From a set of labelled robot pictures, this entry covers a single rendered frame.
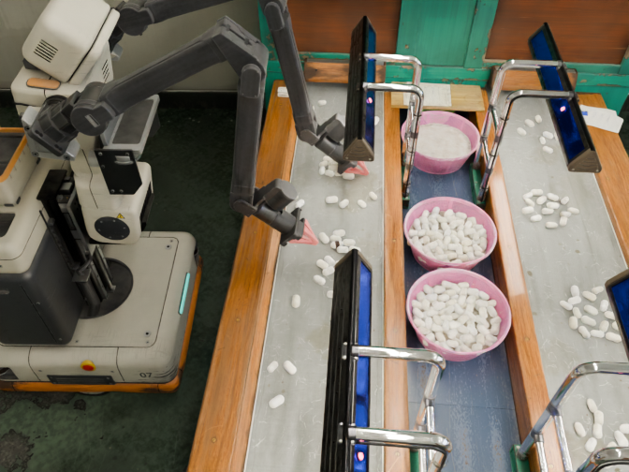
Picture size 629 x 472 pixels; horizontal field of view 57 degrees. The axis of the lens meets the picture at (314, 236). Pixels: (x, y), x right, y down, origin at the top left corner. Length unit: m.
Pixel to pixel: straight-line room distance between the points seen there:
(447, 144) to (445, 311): 0.70
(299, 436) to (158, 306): 0.98
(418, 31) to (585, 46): 0.59
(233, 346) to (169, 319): 0.71
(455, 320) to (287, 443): 0.54
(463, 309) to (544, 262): 0.29
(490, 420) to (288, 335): 0.53
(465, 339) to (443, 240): 0.35
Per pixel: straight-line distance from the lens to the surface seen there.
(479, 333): 1.56
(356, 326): 1.08
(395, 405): 1.39
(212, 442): 1.36
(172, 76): 1.28
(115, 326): 2.18
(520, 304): 1.61
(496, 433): 1.51
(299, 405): 1.41
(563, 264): 1.78
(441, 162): 1.97
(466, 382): 1.55
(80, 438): 2.33
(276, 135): 2.01
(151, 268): 2.30
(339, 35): 2.20
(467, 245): 1.74
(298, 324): 1.52
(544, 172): 2.04
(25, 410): 2.46
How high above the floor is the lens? 2.01
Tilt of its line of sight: 48 degrees down
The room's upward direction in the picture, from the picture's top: straight up
